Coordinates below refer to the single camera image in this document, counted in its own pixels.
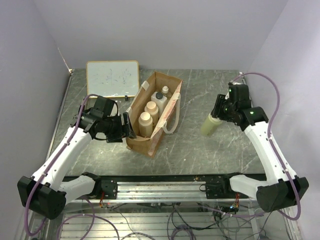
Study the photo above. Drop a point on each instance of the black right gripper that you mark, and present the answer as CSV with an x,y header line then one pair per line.
x,y
217,112

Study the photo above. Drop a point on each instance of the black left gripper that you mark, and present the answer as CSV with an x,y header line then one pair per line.
x,y
117,136

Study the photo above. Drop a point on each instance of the green bottle white cap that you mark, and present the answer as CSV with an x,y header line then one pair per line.
x,y
210,125

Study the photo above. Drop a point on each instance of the beige bottle front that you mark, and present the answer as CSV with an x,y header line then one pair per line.
x,y
145,122

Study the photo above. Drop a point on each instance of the beige bottle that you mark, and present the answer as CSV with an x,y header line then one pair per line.
x,y
145,122
152,108

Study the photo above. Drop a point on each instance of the brown canvas tote bag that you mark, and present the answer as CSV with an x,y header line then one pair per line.
x,y
168,121

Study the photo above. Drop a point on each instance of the white square bottle black cap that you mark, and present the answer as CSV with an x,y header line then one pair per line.
x,y
160,101

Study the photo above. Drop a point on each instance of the small white round bottle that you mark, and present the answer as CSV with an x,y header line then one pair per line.
x,y
166,92

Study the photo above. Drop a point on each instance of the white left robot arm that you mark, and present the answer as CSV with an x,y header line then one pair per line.
x,y
45,192

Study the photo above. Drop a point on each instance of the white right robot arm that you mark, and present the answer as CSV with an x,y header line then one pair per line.
x,y
282,187

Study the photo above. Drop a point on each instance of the yellow-framed whiteboard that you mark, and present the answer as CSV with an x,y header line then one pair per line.
x,y
113,79

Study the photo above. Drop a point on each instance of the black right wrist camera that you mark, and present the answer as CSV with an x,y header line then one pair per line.
x,y
238,93

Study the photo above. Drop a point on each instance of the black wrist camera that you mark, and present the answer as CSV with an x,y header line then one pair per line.
x,y
104,107
238,93

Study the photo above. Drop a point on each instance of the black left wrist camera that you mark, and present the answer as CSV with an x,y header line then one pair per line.
x,y
104,107

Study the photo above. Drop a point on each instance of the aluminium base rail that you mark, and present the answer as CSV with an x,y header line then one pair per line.
x,y
165,188

